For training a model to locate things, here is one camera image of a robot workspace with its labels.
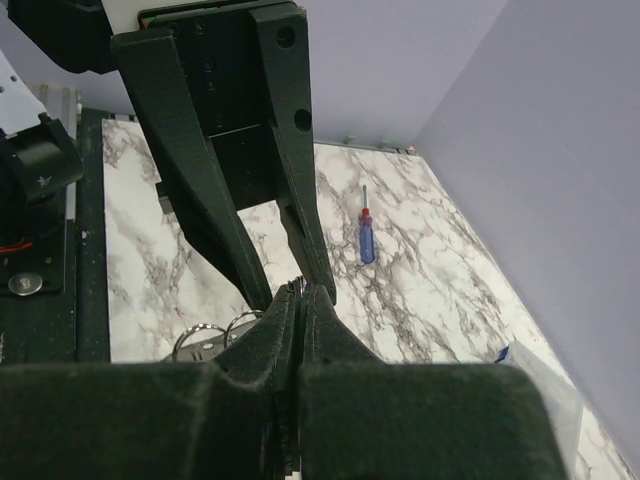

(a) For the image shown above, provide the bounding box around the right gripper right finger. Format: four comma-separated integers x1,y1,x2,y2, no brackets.
298,285,567,479

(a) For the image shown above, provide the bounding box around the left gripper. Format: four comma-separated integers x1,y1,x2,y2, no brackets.
110,1,336,310

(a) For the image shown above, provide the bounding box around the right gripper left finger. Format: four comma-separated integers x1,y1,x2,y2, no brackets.
1,282,300,479

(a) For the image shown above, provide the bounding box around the small split keyring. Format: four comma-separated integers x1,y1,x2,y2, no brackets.
292,275,308,298

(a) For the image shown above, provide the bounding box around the blue red screwdriver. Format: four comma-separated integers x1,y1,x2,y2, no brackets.
359,185,376,265

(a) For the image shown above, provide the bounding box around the clear plastic screw box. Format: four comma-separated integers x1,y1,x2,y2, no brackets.
495,341,583,474

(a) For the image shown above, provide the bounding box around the aluminium frame rail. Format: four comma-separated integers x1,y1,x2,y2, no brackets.
27,83,82,221

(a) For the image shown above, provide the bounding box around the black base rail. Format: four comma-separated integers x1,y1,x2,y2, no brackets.
1,109,111,366

